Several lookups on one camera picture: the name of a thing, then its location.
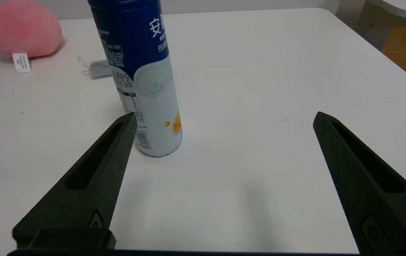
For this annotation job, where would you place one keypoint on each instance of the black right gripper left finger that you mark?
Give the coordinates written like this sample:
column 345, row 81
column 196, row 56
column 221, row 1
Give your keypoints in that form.
column 89, row 192

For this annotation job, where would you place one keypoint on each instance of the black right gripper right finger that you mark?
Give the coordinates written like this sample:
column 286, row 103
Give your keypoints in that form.
column 373, row 192

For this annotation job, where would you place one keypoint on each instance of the grey plastic case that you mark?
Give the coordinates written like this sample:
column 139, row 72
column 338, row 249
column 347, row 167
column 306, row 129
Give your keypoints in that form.
column 99, row 69

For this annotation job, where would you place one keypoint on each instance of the dark blue canister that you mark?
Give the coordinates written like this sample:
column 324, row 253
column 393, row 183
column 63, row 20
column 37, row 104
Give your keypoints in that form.
column 142, row 71

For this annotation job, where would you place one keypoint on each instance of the pink plush peach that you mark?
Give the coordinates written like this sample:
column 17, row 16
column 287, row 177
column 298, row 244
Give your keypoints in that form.
column 19, row 28

